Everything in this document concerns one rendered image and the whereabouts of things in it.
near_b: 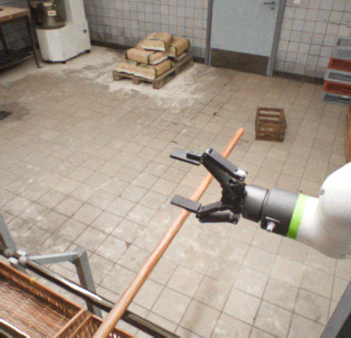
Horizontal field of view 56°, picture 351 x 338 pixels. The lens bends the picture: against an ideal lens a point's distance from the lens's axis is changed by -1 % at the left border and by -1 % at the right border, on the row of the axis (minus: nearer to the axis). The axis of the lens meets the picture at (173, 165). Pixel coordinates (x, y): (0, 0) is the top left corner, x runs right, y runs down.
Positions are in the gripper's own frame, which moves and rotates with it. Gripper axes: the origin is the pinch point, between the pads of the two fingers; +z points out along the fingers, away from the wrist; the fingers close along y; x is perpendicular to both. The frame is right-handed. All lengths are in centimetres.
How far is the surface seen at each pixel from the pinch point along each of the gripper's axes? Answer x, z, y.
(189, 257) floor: 89, 34, 149
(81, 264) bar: 1, 41, 59
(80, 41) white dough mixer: 402, 394, 123
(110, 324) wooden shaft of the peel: -24.5, 5.1, 28.5
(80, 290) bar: -19.4, 19.0, 31.6
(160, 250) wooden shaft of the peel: 0.1, 5.3, 28.7
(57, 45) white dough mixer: 352, 398, 117
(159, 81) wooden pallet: 338, 199, 138
